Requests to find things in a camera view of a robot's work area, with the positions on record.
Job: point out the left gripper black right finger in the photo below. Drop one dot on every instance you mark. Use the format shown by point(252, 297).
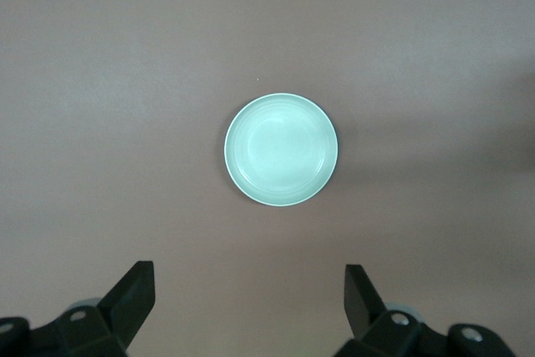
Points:
point(368, 319)

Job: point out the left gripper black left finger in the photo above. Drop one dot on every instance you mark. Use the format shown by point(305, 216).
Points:
point(125, 311)

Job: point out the pale green round plate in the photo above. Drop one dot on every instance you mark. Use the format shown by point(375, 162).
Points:
point(280, 150)

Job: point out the brown table cloth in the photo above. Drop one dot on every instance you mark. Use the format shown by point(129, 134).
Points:
point(125, 81)

